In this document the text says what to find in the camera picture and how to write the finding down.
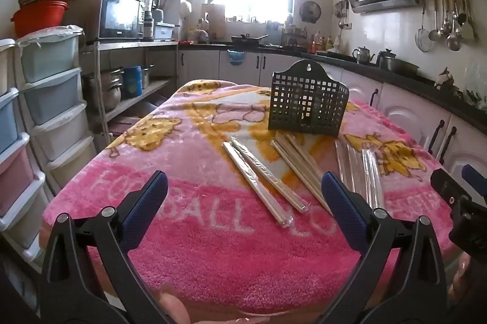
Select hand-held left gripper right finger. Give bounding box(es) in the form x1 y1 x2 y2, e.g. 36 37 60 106
321 172 448 324

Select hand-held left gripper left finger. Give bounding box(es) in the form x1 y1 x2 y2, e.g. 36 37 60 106
38 170 170 324

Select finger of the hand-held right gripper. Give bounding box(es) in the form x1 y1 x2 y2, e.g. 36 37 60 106
431 167 475 209
461 164 487 195

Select pile of chopsticks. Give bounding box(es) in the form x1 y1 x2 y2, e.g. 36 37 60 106
222 132 386 228

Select black perforated utensil holder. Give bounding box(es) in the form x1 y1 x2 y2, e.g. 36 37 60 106
267 59 350 137

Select hanging kitchen utensils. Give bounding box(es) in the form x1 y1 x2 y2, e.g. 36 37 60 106
415 0 435 52

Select person's right hand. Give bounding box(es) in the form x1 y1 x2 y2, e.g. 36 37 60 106
449 254 475 309

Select person's left hand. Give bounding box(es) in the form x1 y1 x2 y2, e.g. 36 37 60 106
158 291 272 324

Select white lower kitchen cabinets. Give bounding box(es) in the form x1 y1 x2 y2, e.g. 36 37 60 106
177 50 487 195

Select pink printed blanket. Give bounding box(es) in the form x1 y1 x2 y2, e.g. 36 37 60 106
40 79 468 321

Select black kitchen countertop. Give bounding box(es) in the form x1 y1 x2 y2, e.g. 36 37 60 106
179 42 487 127

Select stacked steel pots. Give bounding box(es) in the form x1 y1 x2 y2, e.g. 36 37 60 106
86 67 124 111

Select blue canister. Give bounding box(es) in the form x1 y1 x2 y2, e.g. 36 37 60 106
122 66 143 96

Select large steel cooking pot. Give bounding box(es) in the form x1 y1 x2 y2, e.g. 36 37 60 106
377 49 419 75

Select pastel plastic drawer tower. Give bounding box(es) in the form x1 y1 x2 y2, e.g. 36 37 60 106
0 38 46 271
15 25 97 191

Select steel spatula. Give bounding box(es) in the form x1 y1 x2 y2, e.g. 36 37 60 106
460 0 475 41

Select steel ladle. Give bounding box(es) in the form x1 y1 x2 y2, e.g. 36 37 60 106
429 0 442 42

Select steel kettle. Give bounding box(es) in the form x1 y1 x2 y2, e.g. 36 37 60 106
352 46 375 65

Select metal kitchen shelf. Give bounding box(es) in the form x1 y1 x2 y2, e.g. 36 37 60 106
82 40 179 134

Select group of condiment bottles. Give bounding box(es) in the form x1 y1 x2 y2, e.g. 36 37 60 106
310 33 335 52

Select blue plastic dish box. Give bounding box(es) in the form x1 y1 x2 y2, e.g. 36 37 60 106
154 21 176 41

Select black frying pan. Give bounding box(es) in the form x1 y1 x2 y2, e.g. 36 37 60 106
231 34 269 48

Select black microwave oven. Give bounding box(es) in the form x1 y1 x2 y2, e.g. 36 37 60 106
100 0 142 40

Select wooden cutting board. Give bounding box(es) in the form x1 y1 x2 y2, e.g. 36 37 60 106
201 3 226 39

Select red plastic basin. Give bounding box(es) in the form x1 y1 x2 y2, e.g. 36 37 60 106
11 0 69 39

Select dark wall fan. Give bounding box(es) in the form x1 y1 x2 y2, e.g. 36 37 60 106
299 1 321 23

